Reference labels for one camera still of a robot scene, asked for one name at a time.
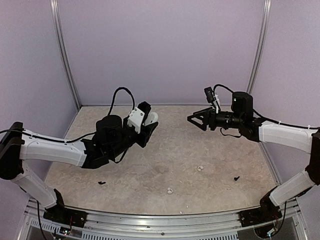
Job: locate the right aluminium frame post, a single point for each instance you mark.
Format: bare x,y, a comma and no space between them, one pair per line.
260,45

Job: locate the aluminium frame post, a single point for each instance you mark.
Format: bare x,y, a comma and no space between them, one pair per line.
260,45
54,5

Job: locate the front aluminium rail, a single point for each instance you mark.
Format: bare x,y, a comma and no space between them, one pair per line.
102,225

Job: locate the white earbud charging case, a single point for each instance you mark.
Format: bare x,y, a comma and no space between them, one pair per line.
151,118

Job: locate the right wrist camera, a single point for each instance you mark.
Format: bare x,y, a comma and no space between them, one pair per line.
212,98

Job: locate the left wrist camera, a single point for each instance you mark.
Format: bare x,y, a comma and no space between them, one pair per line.
138,115

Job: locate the white earbud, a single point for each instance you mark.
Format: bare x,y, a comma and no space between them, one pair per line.
200,168
169,191

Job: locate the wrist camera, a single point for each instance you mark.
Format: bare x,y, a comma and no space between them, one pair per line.
138,115
212,98

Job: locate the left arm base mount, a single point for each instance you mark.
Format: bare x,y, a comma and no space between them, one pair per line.
67,216

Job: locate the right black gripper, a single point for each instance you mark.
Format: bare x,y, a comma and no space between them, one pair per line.
210,118

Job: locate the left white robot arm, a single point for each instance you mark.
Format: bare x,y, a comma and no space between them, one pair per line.
112,138

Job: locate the left aluminium frame post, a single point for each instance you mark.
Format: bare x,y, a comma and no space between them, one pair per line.
54,5

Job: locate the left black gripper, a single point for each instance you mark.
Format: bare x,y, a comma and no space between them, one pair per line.
147,131

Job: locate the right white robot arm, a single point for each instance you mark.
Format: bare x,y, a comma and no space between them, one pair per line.
260,129

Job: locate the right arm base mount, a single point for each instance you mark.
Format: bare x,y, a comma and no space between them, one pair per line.
256,216

